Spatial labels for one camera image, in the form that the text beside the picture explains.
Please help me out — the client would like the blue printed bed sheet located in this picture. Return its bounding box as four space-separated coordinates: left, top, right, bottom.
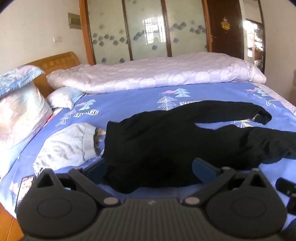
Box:
0 82 296 230

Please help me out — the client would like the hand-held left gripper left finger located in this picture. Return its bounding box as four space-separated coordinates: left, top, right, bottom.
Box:
35 160 121 207

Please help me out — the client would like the wardrobe with frosted glass doors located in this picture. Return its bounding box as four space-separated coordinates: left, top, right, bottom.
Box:
79 0 213 66

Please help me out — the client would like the wooden bed headboard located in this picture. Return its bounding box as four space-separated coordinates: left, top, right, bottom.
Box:
27 51 81 98

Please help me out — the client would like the wall switch panel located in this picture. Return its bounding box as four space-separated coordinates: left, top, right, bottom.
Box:
68 12 82 29

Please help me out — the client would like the small white pillow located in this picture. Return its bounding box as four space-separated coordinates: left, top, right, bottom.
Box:
46 87 85 109

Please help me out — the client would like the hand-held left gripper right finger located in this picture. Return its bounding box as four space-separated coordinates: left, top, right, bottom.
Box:
184 158 272 207

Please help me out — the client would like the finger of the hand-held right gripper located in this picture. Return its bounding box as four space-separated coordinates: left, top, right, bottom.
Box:
275 177 296 202

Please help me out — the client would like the grey striped hoodie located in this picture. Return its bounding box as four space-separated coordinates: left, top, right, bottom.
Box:
32 122 107 174

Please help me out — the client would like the blue patterned pillow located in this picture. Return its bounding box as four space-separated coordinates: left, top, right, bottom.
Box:
0 65 45 98

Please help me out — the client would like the smartphone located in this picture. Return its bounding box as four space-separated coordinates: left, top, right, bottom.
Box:
14 176 35 214

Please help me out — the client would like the dark wooden door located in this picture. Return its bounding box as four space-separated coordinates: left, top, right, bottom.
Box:
206 0 245 60

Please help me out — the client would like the black zip jacket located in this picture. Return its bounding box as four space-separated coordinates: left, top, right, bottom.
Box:
102 100 296 194

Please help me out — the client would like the white quilt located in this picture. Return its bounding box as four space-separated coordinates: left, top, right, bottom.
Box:
46 52 267 94

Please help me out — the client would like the cluttered shelf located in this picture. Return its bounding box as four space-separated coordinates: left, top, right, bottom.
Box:
245 19 265 72

